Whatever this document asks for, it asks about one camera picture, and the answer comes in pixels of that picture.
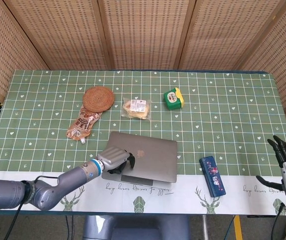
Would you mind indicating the blue floral pencil case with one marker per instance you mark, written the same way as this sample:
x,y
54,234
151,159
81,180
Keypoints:
x,y
213,176

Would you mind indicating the woven bamboo folding screen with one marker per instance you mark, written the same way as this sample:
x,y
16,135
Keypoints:
x,y
142,35

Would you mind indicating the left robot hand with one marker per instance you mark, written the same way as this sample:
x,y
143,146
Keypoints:
x,y
116,158

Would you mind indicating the round woven rattan coaster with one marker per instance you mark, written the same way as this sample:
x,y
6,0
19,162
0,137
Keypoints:
x,y
98,98

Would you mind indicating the orange sauce refill pouch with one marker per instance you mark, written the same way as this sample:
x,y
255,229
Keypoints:
x,y
82,123

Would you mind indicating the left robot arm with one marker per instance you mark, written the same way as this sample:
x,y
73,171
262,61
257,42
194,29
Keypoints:
x,y
45,186

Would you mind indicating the wrapped bread packet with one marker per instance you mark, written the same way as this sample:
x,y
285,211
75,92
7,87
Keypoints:
x,y
136,108

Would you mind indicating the green checked tablecloth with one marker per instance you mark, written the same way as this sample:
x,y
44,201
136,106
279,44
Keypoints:
x,y
142,112

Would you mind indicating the silver grey laptop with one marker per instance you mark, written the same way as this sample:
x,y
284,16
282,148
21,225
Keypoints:
x,y
147,157

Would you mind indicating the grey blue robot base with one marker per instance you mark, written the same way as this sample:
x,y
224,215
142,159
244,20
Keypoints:
x,y
135,227

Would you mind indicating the green and yellow box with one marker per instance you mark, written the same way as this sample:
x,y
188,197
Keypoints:
x,y
174,98

